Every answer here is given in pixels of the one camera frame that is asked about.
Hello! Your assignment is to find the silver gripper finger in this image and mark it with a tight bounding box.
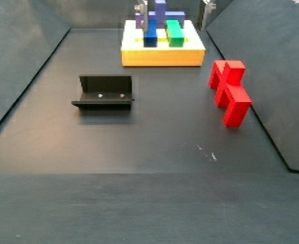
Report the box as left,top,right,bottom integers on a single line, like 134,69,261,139
133,0,149,31
201,0,216,30

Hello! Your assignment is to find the green wooden bar block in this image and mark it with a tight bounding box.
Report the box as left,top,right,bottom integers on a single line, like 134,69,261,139
165,20,184,48

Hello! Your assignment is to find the yellow wooden base board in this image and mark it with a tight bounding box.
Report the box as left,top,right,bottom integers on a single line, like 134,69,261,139
121,20,205,67

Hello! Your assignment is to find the purple cross-shaped block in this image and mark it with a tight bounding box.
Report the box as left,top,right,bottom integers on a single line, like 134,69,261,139
134,0,185,29

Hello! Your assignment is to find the black angled bracket stand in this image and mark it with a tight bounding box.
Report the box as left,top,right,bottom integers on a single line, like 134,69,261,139
70,74,133,108

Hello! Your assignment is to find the blue wooden bar block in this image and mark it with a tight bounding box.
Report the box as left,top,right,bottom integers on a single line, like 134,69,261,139
144,20,157,48

